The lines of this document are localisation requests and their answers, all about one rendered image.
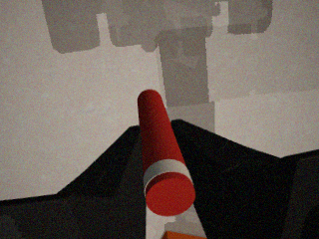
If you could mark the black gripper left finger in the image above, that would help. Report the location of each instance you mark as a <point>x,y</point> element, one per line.
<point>106,201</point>

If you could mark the red cylindrical peg with white band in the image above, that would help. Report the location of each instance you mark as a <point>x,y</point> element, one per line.
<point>168,186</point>

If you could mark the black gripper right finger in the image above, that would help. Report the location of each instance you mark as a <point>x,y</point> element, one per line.
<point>241,193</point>

